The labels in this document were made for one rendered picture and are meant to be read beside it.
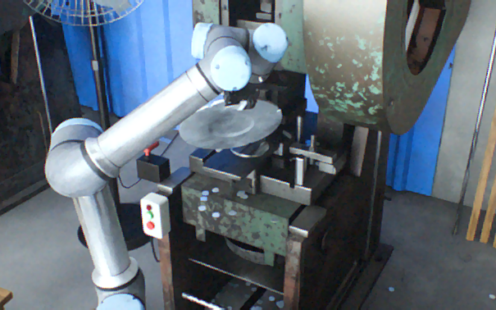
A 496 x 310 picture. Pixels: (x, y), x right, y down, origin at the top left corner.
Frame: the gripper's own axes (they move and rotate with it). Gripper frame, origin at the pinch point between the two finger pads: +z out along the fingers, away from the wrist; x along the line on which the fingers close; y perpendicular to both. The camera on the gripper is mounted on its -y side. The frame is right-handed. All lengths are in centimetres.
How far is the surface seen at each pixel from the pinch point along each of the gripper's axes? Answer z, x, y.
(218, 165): 26.2, 8.6, 2.0
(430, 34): -3, -11, -64
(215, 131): 15.9, 1.4, 3.4
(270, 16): 5.0, -26.9, -18.7
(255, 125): 11.7, 2.9, -7.2
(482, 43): 56, -30, -140
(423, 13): -4, -18, -64
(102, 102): 97, -47, 22
